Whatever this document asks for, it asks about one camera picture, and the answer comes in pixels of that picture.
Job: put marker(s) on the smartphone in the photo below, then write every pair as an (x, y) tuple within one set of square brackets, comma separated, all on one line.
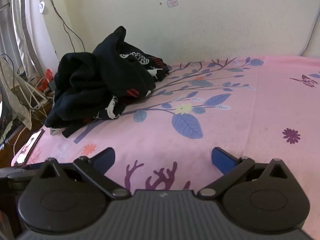
[(28, 147)]

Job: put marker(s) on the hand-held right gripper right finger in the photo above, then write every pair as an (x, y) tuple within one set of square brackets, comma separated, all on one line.
[(221, 160)]

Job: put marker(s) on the pink floral bedsheet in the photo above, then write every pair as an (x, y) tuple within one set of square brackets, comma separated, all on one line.
[(225, 105)]

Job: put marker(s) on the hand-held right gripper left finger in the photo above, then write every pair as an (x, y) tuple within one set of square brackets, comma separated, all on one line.
[(106, 158)]

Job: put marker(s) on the pink wall sticker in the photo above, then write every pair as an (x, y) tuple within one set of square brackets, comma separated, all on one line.
[(172, 3)]

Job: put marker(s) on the red plastic item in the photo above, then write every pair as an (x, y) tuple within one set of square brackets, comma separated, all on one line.
[(48, 74)]

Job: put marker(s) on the grey curtain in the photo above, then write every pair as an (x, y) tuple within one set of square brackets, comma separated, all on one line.
[(22, 30)]

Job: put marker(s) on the dark navy garment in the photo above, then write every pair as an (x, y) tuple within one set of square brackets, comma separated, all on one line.
[(87, 80)]

